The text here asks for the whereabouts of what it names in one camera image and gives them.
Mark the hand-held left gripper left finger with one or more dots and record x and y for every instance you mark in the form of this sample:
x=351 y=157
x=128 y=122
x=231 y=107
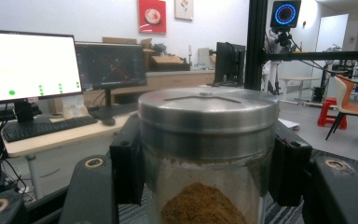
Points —
x=127 y=161

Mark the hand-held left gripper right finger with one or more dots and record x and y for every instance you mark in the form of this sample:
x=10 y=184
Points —
x=290 y=168

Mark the glass spice jar metal lid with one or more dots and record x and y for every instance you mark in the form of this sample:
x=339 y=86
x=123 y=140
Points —
x=208 y=140

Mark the black computer mouse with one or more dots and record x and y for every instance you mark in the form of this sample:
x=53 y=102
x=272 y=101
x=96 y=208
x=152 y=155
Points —
x=108 y=121

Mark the red plastic stool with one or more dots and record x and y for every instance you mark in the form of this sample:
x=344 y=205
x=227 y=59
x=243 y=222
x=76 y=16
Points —
x=329 y=112

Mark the light wooden desk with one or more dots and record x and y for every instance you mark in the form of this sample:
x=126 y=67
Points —
x=59 y=138

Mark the white plastic bag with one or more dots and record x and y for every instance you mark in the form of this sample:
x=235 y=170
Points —
x=74 y=110

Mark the orange and white chair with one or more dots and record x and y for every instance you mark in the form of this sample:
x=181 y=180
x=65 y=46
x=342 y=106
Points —
x=351 y=105

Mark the white table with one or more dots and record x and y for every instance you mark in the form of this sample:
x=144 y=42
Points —
x=298 y=80

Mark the wooden drawer cabinet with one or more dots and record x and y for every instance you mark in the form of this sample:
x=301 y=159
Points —
x=174 y=81

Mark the dark screen computer monitor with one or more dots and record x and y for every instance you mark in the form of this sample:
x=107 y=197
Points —
x=110 y=65

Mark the flat cardboard box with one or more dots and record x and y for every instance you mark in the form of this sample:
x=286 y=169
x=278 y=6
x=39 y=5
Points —
x=169 y=62

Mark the black monitor seen from behind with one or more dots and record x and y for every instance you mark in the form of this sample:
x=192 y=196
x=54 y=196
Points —
x=228 y=62

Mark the bright white computer monitor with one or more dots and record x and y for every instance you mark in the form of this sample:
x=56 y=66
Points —
x=28 y=62

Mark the black metal frame post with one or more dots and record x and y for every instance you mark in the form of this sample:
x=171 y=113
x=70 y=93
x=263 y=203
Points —
x=255 y=43

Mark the red wall picture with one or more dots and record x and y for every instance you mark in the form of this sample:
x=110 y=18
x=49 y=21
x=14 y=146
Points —
x=152 y=17

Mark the white wall picture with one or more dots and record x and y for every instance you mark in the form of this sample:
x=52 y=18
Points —
x=184 y=9

